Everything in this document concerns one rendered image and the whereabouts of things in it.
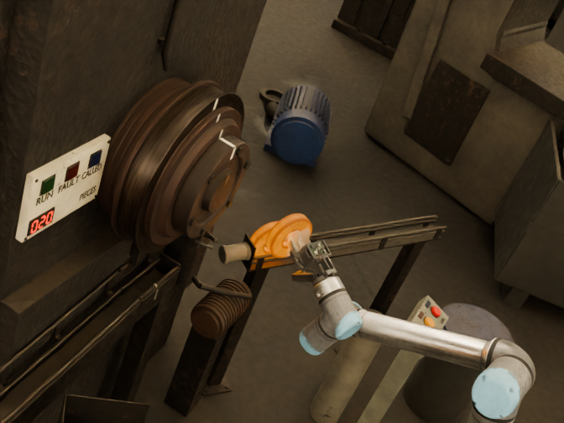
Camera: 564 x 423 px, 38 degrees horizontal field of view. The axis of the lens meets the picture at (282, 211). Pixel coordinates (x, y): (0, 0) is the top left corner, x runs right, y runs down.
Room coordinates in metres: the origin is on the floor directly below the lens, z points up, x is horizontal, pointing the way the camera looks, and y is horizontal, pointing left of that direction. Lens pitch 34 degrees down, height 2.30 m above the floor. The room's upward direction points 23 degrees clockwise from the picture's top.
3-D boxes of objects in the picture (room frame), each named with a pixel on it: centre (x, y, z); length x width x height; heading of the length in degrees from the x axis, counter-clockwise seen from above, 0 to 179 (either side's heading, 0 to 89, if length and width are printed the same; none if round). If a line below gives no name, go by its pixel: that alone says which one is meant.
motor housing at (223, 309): (2.02, 0.06, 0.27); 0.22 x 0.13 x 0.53; 165
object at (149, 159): (1.74, 0.28, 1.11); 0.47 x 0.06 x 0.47; 165
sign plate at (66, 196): (1.44, 0.47, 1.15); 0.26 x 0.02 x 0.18; 165
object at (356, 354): (2.21, -0.44, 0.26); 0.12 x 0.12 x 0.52
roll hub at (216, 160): (1.71, 0.19, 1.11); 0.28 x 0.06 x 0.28; 165
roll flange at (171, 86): (1.76, 0.36, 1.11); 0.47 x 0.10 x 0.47; 165
